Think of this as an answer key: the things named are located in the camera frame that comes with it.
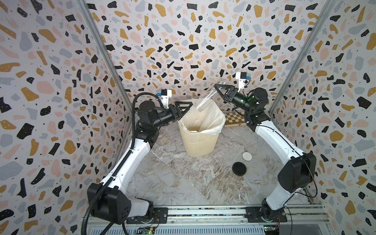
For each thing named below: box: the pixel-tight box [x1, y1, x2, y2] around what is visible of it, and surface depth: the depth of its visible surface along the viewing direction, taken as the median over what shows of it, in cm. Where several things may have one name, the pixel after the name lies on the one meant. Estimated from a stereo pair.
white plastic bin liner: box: [178, 98, 227, 136], surface depth 87 cm
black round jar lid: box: [232, 161, 247, 177], surface depth 92 cm
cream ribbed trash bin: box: [177, 119, 220, 158], surface depth 81 cm
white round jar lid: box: [241, 150, 253, 162], surface depth 97 cm
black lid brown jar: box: [160, 136, 168, 146], surface depth 100 cm
